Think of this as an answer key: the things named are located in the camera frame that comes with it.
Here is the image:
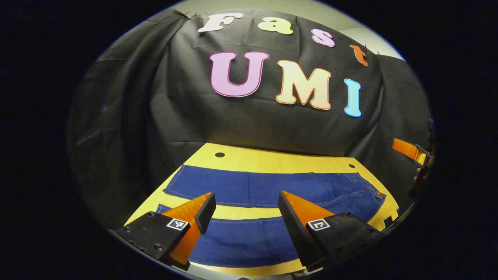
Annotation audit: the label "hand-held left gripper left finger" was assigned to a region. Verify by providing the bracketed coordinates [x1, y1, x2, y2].
[115, 192, 217, 271]

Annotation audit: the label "black backdrop cloth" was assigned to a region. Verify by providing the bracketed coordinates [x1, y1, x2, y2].
[66, 8, 432, 230]

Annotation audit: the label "blue denim jeans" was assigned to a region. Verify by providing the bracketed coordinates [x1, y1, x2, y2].
[156, 164, 387, 268]

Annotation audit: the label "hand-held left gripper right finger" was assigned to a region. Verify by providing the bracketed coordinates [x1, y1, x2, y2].
[277, 190, 384, 273]

